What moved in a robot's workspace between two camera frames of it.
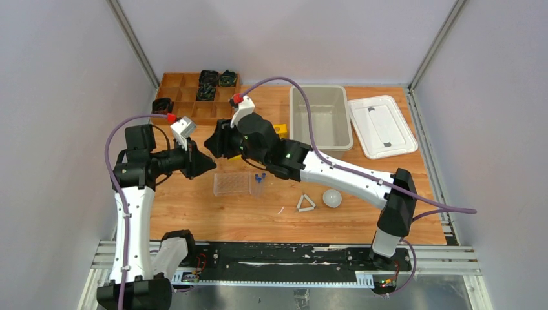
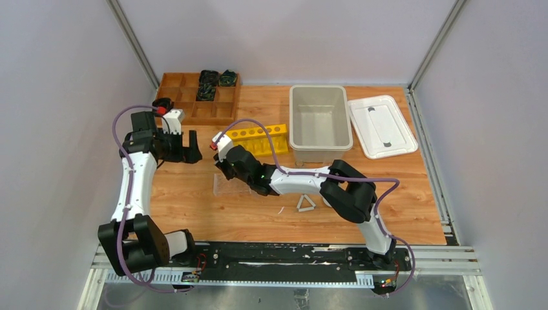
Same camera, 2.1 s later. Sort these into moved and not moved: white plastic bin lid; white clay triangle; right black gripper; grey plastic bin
Moved: right black gripper
Not moved: grey plastic bin; white plastic bin lid; white clay triangle
